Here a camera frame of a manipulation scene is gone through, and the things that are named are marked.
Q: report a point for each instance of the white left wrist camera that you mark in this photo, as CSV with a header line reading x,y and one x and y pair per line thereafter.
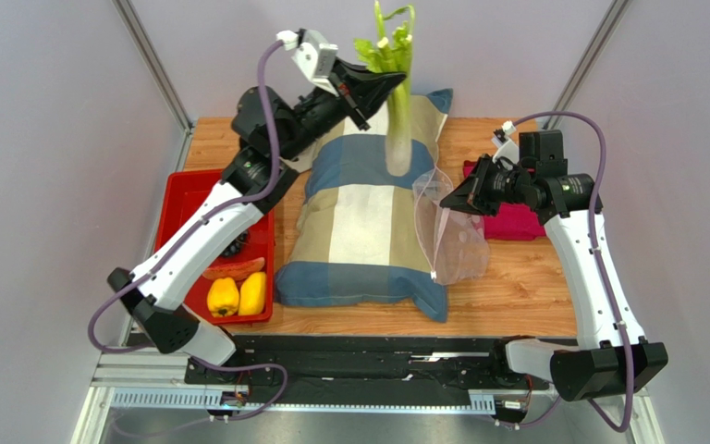
x,y
313,55

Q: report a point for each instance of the yellow bell pepper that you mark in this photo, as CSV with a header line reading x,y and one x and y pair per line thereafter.
x,y
223,297

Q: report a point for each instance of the red plastic tray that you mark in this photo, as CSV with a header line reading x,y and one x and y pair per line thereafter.
x,y
199,219

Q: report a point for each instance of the watermelon slice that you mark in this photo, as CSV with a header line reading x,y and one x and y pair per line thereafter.
x,y
238,271

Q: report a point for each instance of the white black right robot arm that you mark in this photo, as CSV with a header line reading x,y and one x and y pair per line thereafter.
x,y
612,355

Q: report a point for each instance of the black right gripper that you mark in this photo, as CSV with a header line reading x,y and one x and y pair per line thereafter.
x,y
486,187

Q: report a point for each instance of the aluminium frame rail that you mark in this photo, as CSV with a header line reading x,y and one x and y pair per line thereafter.
x,y
149,379

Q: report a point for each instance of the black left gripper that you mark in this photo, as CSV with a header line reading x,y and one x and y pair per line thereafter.
x,y
362,91

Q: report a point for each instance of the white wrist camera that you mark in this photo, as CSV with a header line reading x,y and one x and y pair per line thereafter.
x,y
313,55
506,148

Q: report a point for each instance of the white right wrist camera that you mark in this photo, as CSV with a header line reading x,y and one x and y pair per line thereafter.
x,y
506,148

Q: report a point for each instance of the magenta folded cloth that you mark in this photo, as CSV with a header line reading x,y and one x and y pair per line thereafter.
x,y
513,222

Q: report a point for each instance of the clear zip top bag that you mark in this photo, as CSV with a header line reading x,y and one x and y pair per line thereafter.
x,y
453,243

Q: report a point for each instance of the green celery bunch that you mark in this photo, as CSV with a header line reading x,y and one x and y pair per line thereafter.
x,y
393,52

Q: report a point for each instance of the yellow mango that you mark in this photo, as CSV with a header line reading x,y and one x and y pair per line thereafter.
x,y
253,294

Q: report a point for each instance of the striped beige blue pillow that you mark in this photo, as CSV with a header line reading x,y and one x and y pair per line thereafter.
x,y
357,240

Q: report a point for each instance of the dark grape bunch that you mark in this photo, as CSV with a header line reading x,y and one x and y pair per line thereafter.
x,y
236,246

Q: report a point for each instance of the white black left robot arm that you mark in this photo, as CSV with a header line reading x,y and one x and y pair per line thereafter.
x,y
271,133

